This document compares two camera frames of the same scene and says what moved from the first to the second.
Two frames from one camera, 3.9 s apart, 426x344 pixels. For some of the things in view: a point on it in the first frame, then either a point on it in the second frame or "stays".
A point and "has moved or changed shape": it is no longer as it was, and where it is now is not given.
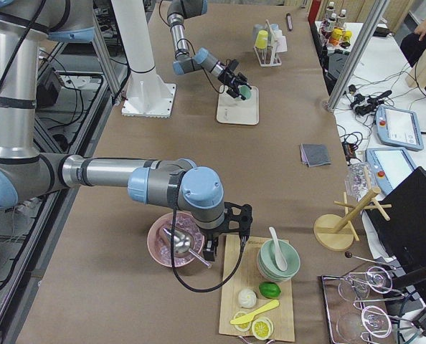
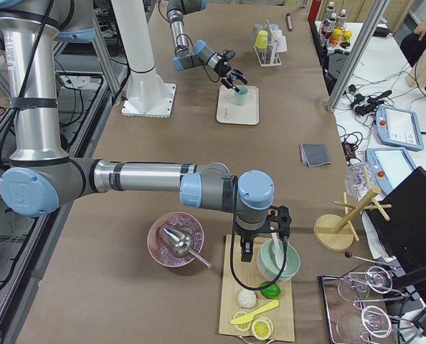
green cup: x=245 y=91 has moved or changed shape
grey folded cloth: x=315 y=154 stays
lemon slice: x=262 y=328 stays
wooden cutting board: x=252 y=303 stays
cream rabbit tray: x=232 y=110 stays
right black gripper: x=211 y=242 → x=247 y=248
